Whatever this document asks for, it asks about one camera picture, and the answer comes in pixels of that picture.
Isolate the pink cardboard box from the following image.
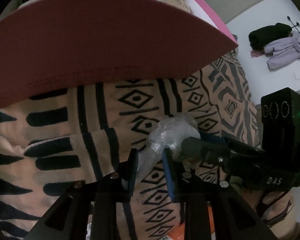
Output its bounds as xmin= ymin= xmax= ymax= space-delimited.
xmin=0 ymin=0 xmax=237 ymax=108

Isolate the peach black patterned blanket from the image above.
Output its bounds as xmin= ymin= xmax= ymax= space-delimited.
xmin=0 ymin=53 xmax=259 ymax=239

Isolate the black garment on hook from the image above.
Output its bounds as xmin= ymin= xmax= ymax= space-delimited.
xmin=248 ymin=23 xmax=292 ymax=50

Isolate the lilac hoodie on hook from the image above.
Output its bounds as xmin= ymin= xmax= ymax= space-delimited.
xmin=250 ymin=31 xmax=300 ymax=71

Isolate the clear plastic bag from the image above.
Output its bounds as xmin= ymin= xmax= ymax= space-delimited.
xmin=136 ymin=114 xmax=200 ymax=183

